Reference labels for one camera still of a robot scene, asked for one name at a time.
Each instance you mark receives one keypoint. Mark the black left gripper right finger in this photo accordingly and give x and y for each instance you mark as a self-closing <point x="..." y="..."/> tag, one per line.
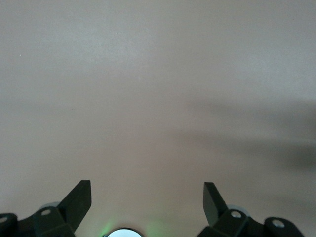
<point x="212" y="205"/>

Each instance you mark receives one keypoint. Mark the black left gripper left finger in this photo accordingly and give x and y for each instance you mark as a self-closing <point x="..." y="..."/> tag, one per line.
<point x="74" y="202"/>

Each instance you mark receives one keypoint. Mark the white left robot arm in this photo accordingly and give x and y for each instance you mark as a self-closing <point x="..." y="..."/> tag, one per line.
<point x="123" y="233"/>

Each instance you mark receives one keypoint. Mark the brown table cover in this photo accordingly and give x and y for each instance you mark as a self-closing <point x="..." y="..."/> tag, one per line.
<point x="123" y="98"/>

